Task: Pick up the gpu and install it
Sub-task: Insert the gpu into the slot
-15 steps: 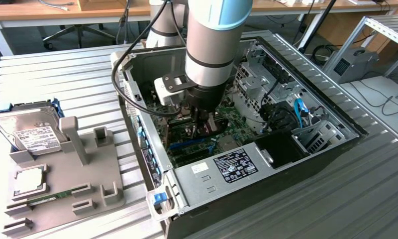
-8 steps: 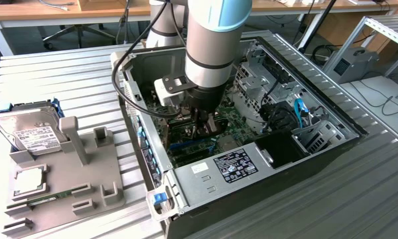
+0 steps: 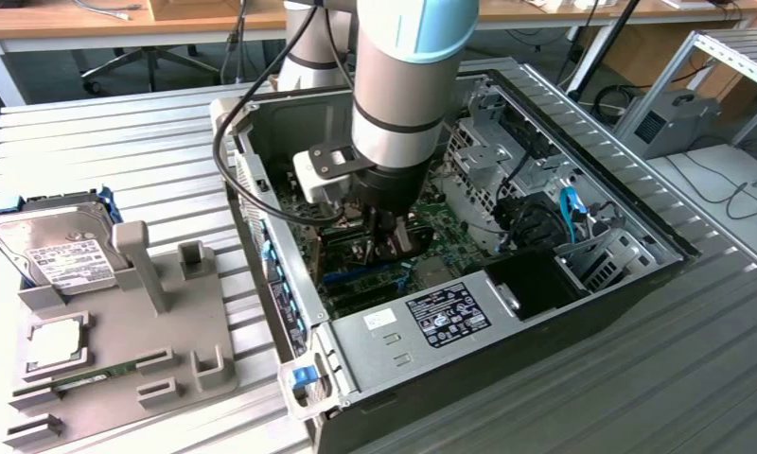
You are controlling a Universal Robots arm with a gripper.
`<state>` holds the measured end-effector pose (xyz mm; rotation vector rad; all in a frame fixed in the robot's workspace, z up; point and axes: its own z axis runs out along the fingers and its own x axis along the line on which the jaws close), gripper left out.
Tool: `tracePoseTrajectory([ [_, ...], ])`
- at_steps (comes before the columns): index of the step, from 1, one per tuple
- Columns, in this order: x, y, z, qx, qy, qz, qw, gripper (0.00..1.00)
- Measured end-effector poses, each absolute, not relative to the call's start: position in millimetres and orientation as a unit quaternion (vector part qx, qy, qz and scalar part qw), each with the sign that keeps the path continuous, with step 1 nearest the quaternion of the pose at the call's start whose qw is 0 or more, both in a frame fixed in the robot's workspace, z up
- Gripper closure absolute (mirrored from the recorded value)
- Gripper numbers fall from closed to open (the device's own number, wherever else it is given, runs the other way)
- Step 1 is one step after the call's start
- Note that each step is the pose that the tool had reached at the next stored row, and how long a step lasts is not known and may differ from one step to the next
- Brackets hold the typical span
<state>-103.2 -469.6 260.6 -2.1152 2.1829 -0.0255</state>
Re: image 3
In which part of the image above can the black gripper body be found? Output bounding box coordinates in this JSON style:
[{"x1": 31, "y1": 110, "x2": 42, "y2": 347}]
[{"x1": 350, "y1": 163, "x2": 430, "y2": 229}]

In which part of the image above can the blue expansion slot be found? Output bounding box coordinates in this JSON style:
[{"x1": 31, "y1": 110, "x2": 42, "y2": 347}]
[{"x1": 319, "y1": 268, "x2": 395, "y2": 286}]

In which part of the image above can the silver chipset heat sink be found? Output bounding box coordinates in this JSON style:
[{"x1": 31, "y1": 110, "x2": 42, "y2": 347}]
[{"x1": 413, "y1": 257, "x2": 453, "y2": 285}]

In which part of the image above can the green motherboard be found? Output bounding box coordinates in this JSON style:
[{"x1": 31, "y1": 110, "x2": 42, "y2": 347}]
[{"x1": 275, "y1": 158, "x2": 486, "y2": 318}]

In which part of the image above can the perforated metal disk bay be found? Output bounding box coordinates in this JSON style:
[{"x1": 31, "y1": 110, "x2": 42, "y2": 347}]
[{"x1": 443, "y1": 89, "x2": 585, "y2": 247}]

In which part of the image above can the silver power supply unit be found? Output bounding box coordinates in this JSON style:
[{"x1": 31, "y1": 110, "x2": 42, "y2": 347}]
[{"x1": 326, "y1": 269, "x2": 525, "y2": 396}]

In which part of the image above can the open black PC case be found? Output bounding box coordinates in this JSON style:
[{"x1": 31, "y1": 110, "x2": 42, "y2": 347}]
[{"x1": 207, "y1": 68, "x2": 701, "y2": 454}]

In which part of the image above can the hard disk drive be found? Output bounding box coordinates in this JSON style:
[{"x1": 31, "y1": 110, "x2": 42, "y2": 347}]
[{"x1": 0, "y1": 185, "x2": 126, "y2": 289}]

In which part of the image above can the grey plastic parts rack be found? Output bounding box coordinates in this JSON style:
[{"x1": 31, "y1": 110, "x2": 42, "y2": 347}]
[{"x1": 2, "y1": 219, "x2": 241, "y2": 450}]

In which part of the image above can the black stand pole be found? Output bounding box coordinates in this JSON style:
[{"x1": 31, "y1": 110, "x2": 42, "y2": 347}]
[{"x1": 566, "y1": 0, "x2": 640, "y2": 103}]

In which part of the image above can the grey control box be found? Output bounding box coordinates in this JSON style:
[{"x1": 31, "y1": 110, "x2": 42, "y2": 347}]
[{"x1": 614, "y1": 88, "x2": 724, "y2": 161}]

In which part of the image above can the black office chair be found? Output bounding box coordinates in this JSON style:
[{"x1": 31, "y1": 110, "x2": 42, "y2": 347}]
[{"x1": 78, "y1": 44, "x2": 222, "y2": 94}]

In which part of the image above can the silver hard disk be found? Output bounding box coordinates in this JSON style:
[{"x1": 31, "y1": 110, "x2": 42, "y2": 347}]
[{"x1": 0, "y1": 205, "x2": 118, "y2": 297}]

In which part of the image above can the wooden box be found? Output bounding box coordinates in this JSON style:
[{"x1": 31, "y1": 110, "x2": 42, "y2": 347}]
[{"x1": 147, "y1": 0, "x2": 291, "y2": 23}]

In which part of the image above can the green RAM stick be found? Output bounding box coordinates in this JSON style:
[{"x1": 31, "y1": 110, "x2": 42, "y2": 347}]
[{"x1": 49, "y1": 358, "x2": 143, "y2": 393}]

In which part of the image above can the silver CPU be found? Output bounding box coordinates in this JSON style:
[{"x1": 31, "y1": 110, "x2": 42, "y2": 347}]
[{"x1": 25, "y1": 321, "x2": 82, "y2": 373}]

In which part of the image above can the long wooden desk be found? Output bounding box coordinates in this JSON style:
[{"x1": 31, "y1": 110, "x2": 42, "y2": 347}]
[{"x1": 478, "y1": 0, "x2": 757, "y2": 48}]

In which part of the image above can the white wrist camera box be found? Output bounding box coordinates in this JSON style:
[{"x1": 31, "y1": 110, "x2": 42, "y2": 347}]
[{"x1": 291, "y1": 144, "x2": 377, "y2": 205}]

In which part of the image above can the black power wire bundle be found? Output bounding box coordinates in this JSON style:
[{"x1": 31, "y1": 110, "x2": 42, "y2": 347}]
[{"x1": 495, "y1": 196, "x2": 573, "y2": 250}]

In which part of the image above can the blue disk wire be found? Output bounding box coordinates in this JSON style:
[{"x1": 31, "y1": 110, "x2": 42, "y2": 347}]
[{"x1": 558, "y1": 186, "x2": 586, "y2": 245}]

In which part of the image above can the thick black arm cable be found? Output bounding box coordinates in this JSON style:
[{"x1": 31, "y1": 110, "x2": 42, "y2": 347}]
[{"x1": 210, "y1": 0, "x2": 354, "y2": 226}]

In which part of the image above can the hanging grey cable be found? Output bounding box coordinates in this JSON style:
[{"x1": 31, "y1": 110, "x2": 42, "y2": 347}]
[{"x1": 221, "y1": 0, "x2": 247, "y2": 87}]

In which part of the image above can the coiled black cable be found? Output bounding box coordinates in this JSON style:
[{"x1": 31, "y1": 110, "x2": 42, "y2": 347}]
[{"x1": 590, "y1": 84, "x2": 636, "y2": 125}]

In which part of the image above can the black cable on white surface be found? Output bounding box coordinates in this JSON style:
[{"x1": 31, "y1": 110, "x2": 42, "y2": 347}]
[{"x1": 665, "y1": 153, "x2": 757, "y2": 223}]

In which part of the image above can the aluminium profile frame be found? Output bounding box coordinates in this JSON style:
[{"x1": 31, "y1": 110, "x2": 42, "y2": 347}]
[{"x1": 610, "y1": 27, "x2": 757, "y2": 288}]

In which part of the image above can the wooden desk with grey frame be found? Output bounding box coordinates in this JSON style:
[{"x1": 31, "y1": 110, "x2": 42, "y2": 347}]
[{"x1": 0, "y1": 0, "x2": 291, "y2": 105}]

